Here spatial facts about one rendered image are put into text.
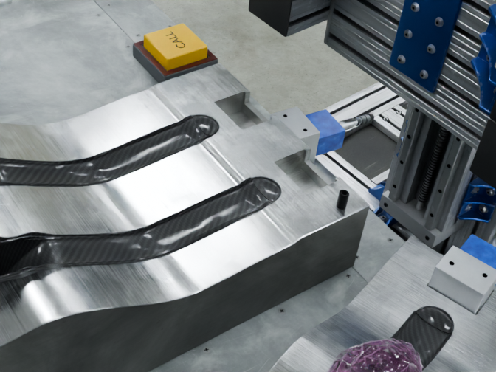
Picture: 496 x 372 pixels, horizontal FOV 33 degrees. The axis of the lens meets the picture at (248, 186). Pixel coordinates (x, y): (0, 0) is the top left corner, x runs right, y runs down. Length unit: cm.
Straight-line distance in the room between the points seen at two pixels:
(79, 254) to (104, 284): 4
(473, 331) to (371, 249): 17
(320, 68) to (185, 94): 162
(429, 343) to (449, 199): 77
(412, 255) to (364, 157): 109
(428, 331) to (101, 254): 30
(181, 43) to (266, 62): 143
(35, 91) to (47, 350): 46
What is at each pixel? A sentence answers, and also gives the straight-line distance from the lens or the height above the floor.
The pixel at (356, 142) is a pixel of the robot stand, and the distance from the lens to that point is 195.
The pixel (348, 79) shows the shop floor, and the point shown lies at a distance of 249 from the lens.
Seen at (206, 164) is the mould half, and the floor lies 89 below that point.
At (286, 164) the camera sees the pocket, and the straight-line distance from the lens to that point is 86.
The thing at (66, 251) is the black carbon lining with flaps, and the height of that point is 91.
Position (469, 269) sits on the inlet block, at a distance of 80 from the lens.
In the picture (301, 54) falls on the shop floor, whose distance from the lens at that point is 256.
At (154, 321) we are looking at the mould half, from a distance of 73.
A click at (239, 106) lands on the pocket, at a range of 94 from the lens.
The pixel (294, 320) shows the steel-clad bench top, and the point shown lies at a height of 80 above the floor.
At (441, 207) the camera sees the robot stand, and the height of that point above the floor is 42.
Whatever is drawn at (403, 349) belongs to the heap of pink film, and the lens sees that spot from 72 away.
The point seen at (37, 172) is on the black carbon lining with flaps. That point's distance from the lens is 81.
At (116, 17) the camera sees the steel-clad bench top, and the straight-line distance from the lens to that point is 120.
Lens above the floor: 145
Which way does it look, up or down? 44 degrees down
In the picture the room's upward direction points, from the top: 7 degrees clockwise
